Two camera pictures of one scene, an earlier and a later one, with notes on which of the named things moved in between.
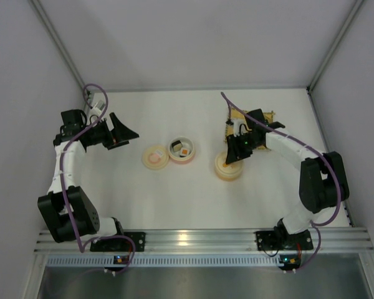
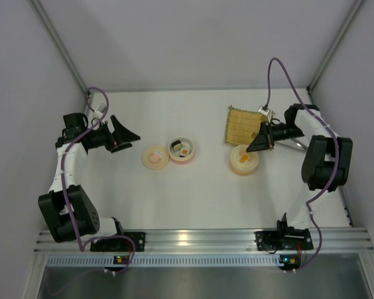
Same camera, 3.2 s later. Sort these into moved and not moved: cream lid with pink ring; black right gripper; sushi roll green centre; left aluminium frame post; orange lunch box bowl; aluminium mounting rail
Moved: orange lunch box bowl; black right gripper
Not moved: cream lid with pink ring; left aluminium frame post; sushi roll green centre; aluminium mounting rail
